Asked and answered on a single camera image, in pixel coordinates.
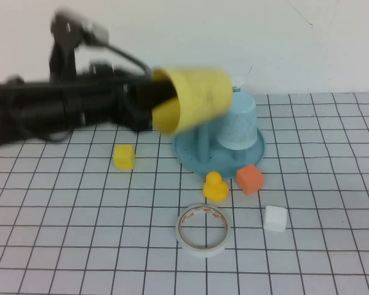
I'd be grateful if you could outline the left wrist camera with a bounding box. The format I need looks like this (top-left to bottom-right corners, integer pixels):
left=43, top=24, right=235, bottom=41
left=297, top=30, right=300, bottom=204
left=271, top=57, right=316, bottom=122
left=50, top=10, right=112, bottom=49

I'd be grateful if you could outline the yellow plastic cup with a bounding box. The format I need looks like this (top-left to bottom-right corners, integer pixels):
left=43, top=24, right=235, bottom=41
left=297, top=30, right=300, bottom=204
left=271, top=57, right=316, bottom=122
left=151, top=65, right=235, bottom=135

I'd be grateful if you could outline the white foam cube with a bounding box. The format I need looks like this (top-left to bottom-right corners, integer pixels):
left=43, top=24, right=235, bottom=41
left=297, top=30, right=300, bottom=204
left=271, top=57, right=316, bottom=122
left=262, top=205, right=288, bottom=233

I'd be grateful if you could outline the white tape roll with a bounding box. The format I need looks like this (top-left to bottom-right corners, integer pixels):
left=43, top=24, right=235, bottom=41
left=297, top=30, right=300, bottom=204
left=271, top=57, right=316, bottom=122
left=175, top=202, right=233, bottom=258

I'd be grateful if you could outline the yellow rubber duck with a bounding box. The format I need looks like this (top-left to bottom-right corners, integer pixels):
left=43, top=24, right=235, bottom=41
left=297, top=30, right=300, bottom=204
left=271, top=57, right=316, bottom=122
left=202, top=171, right=229, bottom=203

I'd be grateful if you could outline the black left camera cable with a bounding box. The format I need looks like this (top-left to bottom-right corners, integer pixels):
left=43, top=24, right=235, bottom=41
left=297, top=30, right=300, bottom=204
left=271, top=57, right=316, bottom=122
left=105, top=42, right=153, bottom=78

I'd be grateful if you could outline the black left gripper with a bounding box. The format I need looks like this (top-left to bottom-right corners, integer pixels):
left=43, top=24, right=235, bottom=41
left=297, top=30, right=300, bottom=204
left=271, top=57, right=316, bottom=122
left=111, top=76, right=179, bottom=133

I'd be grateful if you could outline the blue cup stand with pegs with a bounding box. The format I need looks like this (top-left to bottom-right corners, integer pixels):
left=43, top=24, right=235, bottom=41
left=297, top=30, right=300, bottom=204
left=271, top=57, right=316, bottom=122
left=173, top=78, right=267, bottom=179

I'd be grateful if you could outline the light blue plastic cup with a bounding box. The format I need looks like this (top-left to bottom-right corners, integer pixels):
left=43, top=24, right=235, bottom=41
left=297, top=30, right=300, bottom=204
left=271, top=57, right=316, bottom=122
left=217, top=92, right=260, bottom=151

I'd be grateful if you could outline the orange foam cube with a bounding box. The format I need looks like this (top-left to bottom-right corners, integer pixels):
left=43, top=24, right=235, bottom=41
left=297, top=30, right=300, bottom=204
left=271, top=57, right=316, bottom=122
left=235, top=163, right=264, bottom=196

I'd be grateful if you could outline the yellow foam cube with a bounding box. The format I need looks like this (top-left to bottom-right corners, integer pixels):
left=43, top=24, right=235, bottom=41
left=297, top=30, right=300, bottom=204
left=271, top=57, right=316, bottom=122
left=113, top=144, right=136, bottom=171

